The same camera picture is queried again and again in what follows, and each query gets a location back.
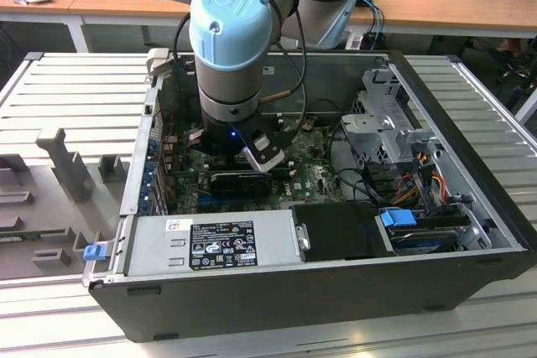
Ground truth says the black RAM slot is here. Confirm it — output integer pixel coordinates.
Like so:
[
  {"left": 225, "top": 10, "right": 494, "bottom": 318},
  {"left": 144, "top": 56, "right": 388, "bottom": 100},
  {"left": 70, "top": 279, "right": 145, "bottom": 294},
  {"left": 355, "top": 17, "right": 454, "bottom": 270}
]
[
  {"left": 208, "top": 161, "right": 292, "bottom": 170},
  {"left": 206, "top": 163, "right": 294, "bottom": 177},
  {"left": 209, "top": 159, "right": 290, "bottom": 167}
]

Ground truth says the black graphics card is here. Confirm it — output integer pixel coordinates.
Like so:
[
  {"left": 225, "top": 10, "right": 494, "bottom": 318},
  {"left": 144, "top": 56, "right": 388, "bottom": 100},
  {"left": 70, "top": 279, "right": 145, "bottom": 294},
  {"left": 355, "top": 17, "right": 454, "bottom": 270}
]
[{"left": 208, "top": 170, "right": 274, "bottom": 199}]

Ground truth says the green motherboard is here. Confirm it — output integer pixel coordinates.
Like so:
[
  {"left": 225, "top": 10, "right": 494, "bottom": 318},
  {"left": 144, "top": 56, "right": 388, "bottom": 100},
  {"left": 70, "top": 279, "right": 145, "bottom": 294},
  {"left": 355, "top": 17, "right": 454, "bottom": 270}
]
[{"left": 165, "top": 117, "right": 357, "bottom": 215}]

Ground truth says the grey case latch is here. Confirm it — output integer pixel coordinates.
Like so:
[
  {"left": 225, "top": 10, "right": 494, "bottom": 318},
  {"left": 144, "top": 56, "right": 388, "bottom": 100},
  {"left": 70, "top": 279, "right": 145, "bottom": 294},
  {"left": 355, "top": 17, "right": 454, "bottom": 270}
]
[{"left": 145, "top": 47, "right": 171, "bottom": 77}]

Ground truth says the silver power supply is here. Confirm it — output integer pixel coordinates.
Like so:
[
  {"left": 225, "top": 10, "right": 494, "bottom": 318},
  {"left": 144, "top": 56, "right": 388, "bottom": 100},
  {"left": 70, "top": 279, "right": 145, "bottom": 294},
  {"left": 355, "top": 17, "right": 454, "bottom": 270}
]
[{"left": 123, "top": 209, "right": 304, "bottom": 278}]

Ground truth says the grey parts rack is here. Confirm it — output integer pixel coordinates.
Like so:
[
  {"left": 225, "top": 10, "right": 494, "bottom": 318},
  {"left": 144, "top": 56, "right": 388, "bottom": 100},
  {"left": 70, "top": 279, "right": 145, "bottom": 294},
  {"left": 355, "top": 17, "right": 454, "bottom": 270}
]
[{"left": 0, "top": 127, "right": 132, "bottom": 282}]

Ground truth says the black plastic shroud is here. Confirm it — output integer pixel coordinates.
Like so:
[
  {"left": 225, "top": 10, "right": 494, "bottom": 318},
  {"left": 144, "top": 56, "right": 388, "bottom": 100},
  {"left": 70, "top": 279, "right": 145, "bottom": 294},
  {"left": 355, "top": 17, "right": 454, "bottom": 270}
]
[{"left": 289, "top": 201, "right": 398, "bottom": 263}]

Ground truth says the grey metal drive cage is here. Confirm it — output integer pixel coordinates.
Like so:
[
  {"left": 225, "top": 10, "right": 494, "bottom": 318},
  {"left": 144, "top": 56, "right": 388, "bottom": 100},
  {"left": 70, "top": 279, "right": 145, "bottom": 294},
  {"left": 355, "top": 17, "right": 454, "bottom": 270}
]
[{"left": 338, "top": 66, "right": 448, "bottom": 177}]

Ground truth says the black power connector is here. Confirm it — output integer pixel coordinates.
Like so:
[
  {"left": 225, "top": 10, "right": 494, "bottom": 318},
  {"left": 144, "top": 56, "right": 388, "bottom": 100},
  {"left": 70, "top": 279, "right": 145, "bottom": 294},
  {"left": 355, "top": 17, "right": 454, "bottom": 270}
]
[{"left": 360, "top": 162, "right": 399, "bottom": 198}]

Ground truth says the pale blue teach pendant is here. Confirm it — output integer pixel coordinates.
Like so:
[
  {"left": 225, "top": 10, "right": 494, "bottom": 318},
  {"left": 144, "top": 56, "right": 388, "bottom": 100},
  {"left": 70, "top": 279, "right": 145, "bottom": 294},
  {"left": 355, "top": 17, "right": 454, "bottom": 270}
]
[{"left": 314, "top": 0, "right": 358, "bottom": 49}]

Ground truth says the blue case latch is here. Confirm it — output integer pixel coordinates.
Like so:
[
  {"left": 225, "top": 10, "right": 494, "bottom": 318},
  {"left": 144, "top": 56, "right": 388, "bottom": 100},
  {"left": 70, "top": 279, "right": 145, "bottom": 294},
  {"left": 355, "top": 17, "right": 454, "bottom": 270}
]
[{"left": 82, "top": 243, "right": 106, "bottom": 262}]

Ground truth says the black PC case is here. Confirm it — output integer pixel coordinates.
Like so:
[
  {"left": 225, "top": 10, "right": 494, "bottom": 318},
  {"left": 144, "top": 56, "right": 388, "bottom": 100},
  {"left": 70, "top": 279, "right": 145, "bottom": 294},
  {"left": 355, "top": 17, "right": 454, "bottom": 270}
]
[{"left": 81, "top": 49, "right": 536, "bottom": 345}]

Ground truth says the hard disk blue carrier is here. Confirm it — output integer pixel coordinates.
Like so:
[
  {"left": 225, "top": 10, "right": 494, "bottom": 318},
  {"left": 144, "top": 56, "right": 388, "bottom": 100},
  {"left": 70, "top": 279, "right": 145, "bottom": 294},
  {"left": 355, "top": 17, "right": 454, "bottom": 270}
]
[{"left": 378, "top": 208, "right": 470, "bottom": 257}]

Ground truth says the green RAM stick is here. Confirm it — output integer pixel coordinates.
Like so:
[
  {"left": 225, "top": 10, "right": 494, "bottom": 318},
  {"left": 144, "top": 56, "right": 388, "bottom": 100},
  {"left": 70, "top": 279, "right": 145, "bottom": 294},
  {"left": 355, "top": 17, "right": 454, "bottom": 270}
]
[{"left": 0, "top": 228, "right": 68, "bottom": 246}]

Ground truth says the person foot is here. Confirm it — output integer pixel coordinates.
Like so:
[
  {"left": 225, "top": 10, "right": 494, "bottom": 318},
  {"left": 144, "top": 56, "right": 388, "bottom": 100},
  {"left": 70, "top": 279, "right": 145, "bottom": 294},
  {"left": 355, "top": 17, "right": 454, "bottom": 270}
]
[{"left": 488, "top": 37, "right": 522, "bottom": 60}]

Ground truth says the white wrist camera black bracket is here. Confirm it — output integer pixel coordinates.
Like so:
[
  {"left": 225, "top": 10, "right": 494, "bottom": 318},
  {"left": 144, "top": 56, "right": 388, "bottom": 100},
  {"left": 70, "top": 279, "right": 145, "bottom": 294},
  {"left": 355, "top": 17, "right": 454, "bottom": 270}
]
[{"left": 240, "top": 133, "right": 287, "bottom": 174}]

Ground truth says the brass cable connector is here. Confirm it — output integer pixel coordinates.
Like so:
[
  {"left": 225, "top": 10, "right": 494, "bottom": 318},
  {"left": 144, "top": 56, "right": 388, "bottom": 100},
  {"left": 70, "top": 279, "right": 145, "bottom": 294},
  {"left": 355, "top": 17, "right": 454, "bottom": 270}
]
[{"left": 260, "top": 89, "right": 294, "bottom": 104}]

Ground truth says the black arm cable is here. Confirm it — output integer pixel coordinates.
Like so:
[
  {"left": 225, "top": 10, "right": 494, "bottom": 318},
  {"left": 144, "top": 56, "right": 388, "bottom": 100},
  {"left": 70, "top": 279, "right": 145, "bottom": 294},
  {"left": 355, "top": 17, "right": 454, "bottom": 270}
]
[
  {"left": 268, "top": 0, "right": 310, "bottom": 141},
  {"left": 173, "top": 12, "right": 195, "bottom": 66}
]

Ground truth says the yellow wire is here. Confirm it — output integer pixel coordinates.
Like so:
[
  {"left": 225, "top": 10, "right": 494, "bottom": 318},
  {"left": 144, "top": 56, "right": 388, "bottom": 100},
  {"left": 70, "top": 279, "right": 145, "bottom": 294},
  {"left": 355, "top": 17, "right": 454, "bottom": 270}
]
[{"left": 392, "top": 188, "right": 423, "bottom": 206}]

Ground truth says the blue cable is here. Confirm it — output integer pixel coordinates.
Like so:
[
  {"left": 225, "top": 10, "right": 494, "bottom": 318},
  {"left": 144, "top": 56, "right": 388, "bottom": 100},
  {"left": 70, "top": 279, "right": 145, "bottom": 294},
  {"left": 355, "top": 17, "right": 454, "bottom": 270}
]
[{"left": 356, "top": 0, "right": 385, "bottom": 39}]

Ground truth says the orange wire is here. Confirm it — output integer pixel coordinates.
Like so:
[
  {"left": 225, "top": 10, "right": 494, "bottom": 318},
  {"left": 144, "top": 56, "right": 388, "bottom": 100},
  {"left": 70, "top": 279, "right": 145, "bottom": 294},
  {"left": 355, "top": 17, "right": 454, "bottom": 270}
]
[{"left": 430, "top": 173, "right": 446, "bottom": 200}]

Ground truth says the wooden desk white frame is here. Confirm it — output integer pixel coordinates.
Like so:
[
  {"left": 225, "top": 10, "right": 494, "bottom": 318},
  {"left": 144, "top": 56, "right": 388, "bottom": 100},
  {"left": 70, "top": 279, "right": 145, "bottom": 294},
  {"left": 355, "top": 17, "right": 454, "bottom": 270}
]
[{"left": 0, "top": 0, "right": 537, "bottom": 55}]

